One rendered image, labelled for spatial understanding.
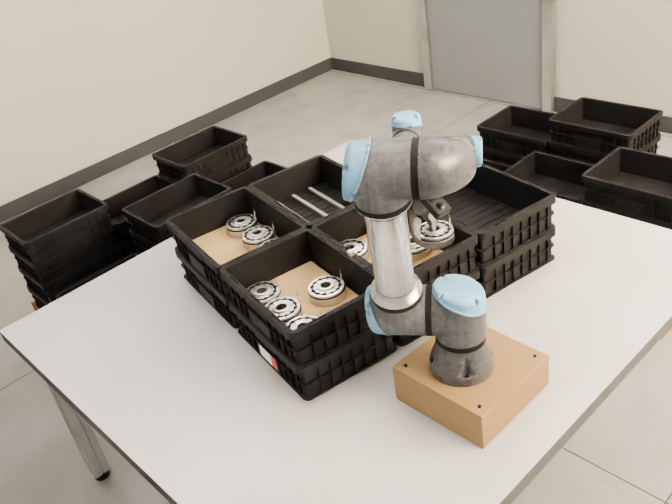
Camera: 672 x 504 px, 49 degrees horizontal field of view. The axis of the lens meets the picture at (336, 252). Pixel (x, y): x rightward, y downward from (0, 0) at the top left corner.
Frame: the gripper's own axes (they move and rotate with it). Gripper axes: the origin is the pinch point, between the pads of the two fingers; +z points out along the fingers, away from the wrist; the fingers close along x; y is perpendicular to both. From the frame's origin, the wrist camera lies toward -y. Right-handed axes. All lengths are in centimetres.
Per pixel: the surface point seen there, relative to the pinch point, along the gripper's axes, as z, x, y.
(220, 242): 10, 36, 61
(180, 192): 39, 15, 166
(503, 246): 9.6, -20.2, -7.7
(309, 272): 10.3, 24.8, 24.5
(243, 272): 3, 42, 30
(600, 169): 41, -114, 37
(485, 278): 17.1, -13.1, -7.4
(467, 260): 7.2, -6.7, -8.2
